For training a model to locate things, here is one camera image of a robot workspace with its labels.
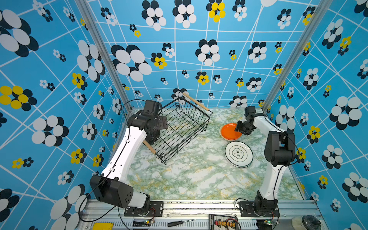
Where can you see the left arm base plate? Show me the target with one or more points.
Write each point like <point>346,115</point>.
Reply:
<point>155,210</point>

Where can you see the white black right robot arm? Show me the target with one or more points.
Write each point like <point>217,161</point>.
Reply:
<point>279,152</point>

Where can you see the orange plate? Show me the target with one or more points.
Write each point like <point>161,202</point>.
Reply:
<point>228,132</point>

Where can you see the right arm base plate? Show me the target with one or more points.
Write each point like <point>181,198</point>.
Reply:
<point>249,209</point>

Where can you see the black handled screwdriver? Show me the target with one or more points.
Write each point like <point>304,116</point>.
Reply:
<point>176,223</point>

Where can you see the black terminal board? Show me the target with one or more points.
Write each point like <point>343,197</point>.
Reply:
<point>223,222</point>

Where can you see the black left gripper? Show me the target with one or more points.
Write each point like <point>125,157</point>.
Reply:
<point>162,122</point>

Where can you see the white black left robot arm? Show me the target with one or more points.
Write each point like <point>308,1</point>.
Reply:
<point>111,185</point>

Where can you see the white plate green rim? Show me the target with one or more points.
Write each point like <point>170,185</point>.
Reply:
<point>239,154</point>

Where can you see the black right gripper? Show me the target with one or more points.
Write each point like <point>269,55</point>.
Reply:
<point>238,128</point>

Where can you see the black wire dish rack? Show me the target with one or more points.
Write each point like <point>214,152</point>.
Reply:
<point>186,118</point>

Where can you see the yellow box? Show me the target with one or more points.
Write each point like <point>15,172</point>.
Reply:
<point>103,226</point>

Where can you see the clear plastic container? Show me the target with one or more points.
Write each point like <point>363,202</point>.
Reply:
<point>307,222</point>

